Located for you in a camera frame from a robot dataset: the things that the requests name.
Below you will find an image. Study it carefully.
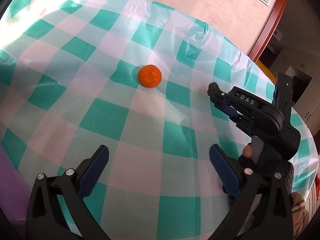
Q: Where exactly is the small orange mandarin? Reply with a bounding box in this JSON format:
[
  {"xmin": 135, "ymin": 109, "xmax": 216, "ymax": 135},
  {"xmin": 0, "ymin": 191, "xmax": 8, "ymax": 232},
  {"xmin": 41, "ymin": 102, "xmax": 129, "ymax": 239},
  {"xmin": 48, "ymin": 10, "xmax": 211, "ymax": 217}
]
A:
[{"xmin": 138, "ymin": 64, "xmax": 162, "ymax": 88}]

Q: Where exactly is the operator hand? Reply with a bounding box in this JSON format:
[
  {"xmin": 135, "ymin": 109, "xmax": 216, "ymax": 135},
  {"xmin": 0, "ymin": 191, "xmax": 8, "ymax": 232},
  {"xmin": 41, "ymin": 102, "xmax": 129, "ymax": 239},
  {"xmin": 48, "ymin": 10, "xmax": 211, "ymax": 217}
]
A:
[{"xmin": 242, "ymin": 143, "xmax": 253, "ymax": 158}]

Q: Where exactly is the teal white checkered tablecloth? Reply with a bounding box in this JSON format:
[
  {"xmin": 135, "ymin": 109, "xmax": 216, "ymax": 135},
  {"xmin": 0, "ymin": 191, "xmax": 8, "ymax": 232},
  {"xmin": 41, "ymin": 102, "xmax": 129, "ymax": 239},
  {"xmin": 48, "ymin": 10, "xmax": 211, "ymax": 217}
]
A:
[{"xmin": 1, "ymin": 0, "xmax": 318, "ymax": 239}]

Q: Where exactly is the red wooden door frame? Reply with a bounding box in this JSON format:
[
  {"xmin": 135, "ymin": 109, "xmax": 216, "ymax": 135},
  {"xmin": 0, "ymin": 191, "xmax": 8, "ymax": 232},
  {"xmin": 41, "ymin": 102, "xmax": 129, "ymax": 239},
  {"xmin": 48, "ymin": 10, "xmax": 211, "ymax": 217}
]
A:
[{"xmin": 248, "ymin": 0, "xmax": 287, "ymax": 62}]

